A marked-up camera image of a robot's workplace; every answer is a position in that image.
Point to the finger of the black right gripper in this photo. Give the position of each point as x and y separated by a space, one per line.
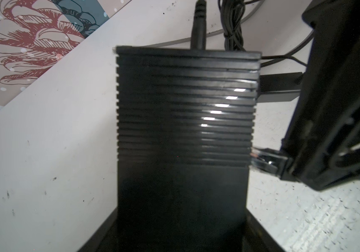
323 138

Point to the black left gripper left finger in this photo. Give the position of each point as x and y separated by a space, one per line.
105 236

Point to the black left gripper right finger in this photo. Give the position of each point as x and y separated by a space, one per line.
257 239

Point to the black power adapter with cable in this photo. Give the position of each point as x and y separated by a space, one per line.
280 87

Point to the black network switch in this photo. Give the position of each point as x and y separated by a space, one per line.
185 124

